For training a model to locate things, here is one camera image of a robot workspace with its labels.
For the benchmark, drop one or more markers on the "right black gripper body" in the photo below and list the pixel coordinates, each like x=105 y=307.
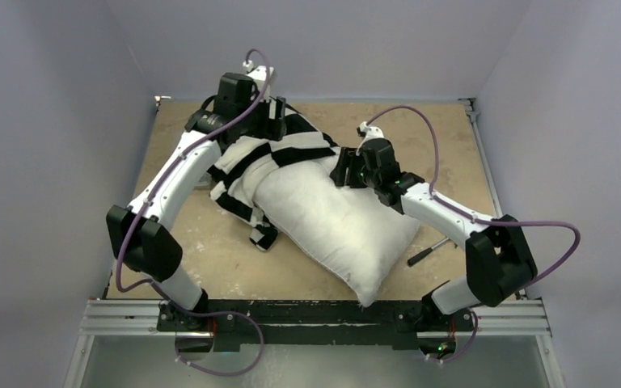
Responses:
x=342 y=175

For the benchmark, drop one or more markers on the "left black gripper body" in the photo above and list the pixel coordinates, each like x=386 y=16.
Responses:
x=257 y=123

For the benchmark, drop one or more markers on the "black white checkered pillowcase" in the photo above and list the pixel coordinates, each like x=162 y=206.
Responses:
x=245 y=164

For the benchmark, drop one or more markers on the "white pillow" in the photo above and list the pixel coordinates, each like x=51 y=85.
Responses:
x=347 y=231

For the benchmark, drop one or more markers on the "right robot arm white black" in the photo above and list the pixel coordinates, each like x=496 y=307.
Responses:
x=497 y=255

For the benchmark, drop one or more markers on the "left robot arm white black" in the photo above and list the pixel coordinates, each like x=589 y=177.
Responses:
x=140 y=232

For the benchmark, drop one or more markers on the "clear plastic organizer box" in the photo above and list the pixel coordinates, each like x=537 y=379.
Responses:
x=203 y=185

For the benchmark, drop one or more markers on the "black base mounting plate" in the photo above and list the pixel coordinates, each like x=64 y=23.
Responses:
x=399 y=325

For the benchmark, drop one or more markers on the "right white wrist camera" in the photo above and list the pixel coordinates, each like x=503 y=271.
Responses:
x=367 y=132

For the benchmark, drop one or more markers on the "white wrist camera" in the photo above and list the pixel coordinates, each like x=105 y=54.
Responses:
x=263 y=76
x=367 y=132

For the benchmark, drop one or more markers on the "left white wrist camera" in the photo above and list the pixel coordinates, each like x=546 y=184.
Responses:
x=263 y=76

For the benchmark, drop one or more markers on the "black handled hammer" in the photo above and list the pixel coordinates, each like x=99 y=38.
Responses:
x=414 y=260

